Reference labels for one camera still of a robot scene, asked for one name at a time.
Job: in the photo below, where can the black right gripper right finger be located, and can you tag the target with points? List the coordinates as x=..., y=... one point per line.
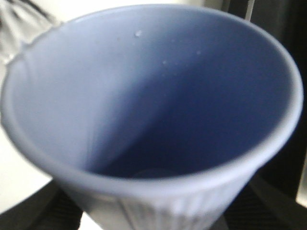
x=261, y=206

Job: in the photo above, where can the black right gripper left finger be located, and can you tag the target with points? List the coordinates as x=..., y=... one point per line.
x=47, y=209

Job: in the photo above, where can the light blue ribbed cup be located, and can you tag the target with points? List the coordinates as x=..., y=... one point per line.
x=152, y=117

